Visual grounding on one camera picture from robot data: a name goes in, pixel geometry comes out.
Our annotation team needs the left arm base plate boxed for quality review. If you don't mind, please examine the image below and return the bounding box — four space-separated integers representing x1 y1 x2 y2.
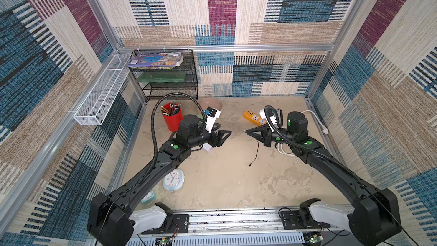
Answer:
141 214 190 235

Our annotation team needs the colourful magazine on shelf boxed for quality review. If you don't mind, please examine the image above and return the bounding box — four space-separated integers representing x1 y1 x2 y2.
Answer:
127 52 184 69

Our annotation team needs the aluminium front rail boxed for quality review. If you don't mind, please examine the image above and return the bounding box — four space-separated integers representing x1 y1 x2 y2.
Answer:
88 206 380 246

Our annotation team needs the pens and pencils bundle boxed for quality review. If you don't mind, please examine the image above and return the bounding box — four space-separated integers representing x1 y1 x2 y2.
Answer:
160 101 180 116

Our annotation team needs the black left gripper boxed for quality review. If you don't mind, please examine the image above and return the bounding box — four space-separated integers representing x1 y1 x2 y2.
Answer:
188 123 232 150

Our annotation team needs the pink bowl with panda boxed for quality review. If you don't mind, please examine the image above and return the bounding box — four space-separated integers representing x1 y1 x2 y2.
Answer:
199 97 223 110

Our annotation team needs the round light blue clock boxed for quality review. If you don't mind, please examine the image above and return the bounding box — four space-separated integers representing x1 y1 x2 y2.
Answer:
163 169 185 191

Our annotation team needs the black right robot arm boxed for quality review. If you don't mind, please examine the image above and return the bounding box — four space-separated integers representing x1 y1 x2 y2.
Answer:
246 105 402 246

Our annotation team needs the black wire mesh shelf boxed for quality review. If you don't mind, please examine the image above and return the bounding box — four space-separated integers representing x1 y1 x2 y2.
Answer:
128 49 199 101

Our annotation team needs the white power strip cord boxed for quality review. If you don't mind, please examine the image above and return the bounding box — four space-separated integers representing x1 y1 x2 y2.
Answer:
276 110 329 157

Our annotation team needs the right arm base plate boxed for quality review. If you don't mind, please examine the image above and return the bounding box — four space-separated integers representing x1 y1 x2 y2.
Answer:
278 209 331 230

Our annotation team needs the orange power strip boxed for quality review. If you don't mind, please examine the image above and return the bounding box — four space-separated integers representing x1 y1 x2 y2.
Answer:
243 110 266 126

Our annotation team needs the white wire mesh basket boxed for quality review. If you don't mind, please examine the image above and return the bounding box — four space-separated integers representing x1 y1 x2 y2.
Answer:
74 54 130 125

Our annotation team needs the green folder in shelf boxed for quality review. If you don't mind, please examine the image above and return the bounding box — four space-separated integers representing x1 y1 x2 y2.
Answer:
137 72 186 83

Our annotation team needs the small green square clock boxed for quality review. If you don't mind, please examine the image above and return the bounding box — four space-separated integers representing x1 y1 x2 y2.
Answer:
141 190 156 205

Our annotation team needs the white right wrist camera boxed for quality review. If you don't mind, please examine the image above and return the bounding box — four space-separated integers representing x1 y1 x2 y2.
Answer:
259 109 283 128

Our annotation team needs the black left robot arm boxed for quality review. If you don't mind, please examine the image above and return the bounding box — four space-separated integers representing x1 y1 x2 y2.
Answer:
87 107 232 246

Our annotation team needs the red pen holder cup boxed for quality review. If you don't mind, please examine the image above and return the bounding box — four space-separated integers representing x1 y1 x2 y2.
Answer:
162 109 183 132

